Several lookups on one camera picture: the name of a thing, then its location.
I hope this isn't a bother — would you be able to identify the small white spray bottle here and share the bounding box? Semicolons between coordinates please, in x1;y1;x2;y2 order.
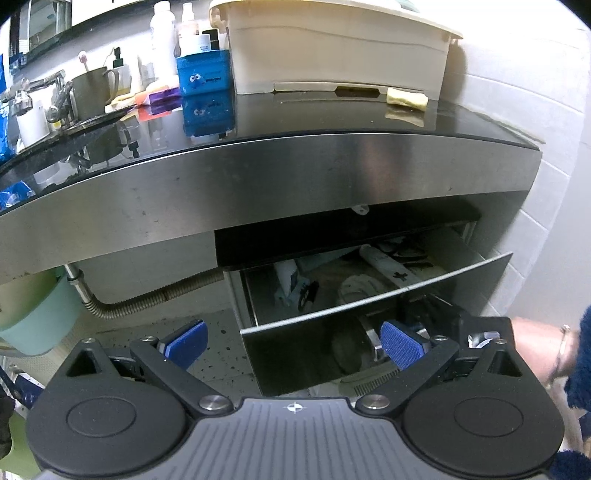
178;2;199;56

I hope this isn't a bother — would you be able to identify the corrugated metal drain hose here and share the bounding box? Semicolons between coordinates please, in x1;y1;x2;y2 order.
64;263;226;320

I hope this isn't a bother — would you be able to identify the white jar blue label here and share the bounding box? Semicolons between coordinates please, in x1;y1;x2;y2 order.
192;33;211;54

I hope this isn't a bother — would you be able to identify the white paper cup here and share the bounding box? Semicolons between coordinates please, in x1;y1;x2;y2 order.
17;104;50;148

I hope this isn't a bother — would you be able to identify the yellow sponge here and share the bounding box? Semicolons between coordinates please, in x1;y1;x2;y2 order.
387;87;429;112

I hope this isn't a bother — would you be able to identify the black drawer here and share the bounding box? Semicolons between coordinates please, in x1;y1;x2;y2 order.
214;200;511;396

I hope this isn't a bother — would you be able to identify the white tube black cross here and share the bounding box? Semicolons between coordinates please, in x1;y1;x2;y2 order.
360;245;420;288

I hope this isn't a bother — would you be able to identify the person's right hand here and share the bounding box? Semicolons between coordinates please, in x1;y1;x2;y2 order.
511;317;579;384

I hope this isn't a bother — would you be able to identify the purple orange package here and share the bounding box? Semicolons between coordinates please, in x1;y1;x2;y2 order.
134;87;181;107

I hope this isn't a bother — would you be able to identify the tall white bottle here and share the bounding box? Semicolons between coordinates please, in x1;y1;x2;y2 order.
150;1;178;88

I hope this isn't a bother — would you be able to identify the mint green plastic basin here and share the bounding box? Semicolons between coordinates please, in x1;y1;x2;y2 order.
1;269;83;356

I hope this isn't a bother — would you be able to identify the metal cup with handle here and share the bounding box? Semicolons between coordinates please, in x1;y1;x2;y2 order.
72;67;118;121

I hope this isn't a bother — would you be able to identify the beige plastic storage bin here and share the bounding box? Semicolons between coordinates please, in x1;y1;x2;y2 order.
209;1;460;100

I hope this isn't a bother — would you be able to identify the chrome sink faucet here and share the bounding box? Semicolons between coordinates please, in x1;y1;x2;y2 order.
1;70;73;129

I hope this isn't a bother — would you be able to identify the blue cartoon face box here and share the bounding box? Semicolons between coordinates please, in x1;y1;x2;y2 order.
176;50;231;97

